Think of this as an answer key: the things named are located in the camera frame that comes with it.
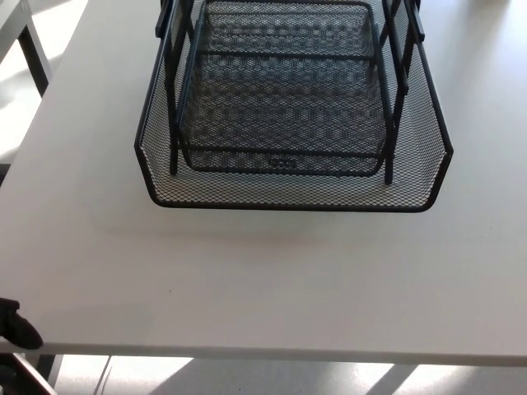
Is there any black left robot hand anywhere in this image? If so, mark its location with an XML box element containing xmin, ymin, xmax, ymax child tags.
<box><xmin>0</xmin><ymin>299</ymin><xmax>45</xmax><ymax>351</ymax></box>

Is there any black mesh pull-out tray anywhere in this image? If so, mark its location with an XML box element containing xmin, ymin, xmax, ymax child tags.
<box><xmin>133</xmin><ymin>0</ymin><xmax>455</xmax><ymax>214</ymax></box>

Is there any dark desk leg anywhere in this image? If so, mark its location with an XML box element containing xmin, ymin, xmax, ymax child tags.
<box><xmin>35</xmin><ymin>353</ymin><xmax>63</xmax><ymax>390</ymax></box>

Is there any grey side table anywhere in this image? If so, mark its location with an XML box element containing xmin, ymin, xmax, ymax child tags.
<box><xmin>0</xmin><ymin>0</ymin><xmax>51</xmax><ymax>98</ymax></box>

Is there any black mesh tray with label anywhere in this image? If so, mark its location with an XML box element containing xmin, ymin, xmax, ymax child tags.
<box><xmin>176</xmin><ymin>53</ymin><xmax>390</xmax><ymax>179</ymax></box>

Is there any small black mesh tray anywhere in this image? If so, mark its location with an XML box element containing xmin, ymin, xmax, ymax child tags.
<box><xmin>196</xmin><ymin>0</ymin><xmax>382</xmax><ymax>59</ymax></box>

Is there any brown chair frame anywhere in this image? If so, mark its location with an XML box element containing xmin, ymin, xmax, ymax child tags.
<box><xmin>0</xmin><ymin>352</ymin><xmax>57</xmax><ymax>395</ymax></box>

